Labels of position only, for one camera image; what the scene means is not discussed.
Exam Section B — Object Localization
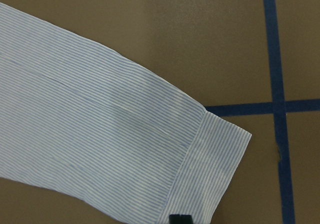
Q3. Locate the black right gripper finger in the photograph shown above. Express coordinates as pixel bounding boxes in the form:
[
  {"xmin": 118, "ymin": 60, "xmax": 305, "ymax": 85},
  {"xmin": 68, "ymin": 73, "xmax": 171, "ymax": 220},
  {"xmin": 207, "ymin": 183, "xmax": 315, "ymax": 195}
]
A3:
[{"xmin": 168, "ymin": 214, "xmax": 193, "ymax": 224}]

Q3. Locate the blue striped button shirt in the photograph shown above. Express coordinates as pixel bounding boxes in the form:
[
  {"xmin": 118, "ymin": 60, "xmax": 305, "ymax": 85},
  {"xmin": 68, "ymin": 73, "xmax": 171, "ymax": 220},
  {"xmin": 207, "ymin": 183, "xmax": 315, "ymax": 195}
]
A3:
[{"xmin": 0, "ymin": 4, "xmax": 252, "ymax": 224}]

